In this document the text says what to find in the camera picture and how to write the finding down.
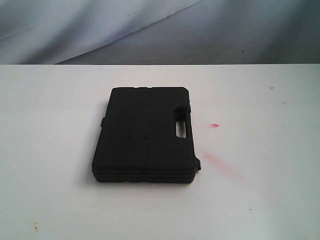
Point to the grey backdrop cloth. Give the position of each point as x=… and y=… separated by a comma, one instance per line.
x=159, y=32

